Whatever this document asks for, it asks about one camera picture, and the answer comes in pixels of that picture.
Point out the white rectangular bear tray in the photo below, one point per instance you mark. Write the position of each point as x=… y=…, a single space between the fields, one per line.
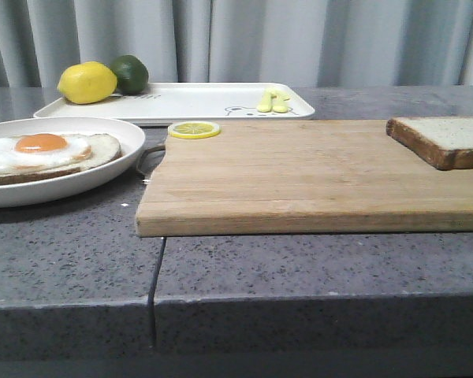
x=165 y=103

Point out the green lime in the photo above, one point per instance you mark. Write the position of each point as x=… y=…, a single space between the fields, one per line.
x=132 y=75

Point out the bread slice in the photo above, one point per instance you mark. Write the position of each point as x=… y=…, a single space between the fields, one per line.
x=104 y=148
x=446 y=143

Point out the wooden cutting board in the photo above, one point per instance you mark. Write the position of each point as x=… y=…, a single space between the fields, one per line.
x=303 y=176

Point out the fried egg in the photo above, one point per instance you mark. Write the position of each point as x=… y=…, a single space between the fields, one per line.
x=31 y=153

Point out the lemon slice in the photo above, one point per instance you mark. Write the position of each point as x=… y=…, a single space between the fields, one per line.
x=194 y=129

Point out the white round plate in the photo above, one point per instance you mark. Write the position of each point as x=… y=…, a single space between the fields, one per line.
x=130 y=137

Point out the yellow plastic fork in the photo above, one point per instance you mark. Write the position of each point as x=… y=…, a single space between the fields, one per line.
x=265 y=104

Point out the yellow lemon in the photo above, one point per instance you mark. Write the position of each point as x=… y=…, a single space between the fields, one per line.
x=87 y=83

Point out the grey curtain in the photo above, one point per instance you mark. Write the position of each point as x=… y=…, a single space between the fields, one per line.
x=299 y=43

